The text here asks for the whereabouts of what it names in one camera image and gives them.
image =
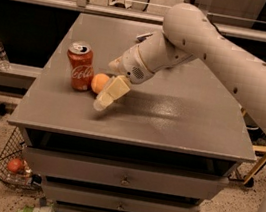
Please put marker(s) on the black wire basket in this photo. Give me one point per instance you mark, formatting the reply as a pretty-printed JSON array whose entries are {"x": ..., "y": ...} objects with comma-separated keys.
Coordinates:
[{"x": 25, "y": 180}]

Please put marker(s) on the orange fruit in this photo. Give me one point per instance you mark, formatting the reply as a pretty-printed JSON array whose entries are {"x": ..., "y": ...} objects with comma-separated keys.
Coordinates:
[{"x": 98, "y": 82}]

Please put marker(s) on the red coca-cola can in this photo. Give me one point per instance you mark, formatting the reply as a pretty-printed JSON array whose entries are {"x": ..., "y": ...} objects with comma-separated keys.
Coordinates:
[{"x": 80, "y": 56}]

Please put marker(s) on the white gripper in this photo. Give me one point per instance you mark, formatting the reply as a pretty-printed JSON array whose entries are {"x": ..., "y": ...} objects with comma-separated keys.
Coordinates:
[{"x": 132, "y": 63}]

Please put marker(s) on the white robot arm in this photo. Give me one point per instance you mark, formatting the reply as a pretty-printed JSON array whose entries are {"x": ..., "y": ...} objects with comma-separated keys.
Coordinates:
[{"x": 187, "y": 34}]

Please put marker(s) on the blue chip bag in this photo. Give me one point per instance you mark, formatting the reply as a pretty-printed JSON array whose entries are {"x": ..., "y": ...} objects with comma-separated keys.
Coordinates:
[{"x": 144, "y": 36}]

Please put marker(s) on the grey drawer cabinet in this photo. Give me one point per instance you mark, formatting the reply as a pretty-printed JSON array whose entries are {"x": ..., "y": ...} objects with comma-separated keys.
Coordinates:
[{"x": 169, "y": 144}]

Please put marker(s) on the red apple in basket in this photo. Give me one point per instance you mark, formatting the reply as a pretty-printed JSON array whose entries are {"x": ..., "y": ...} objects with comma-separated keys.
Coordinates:
[{"x": 15, "y": 165}]

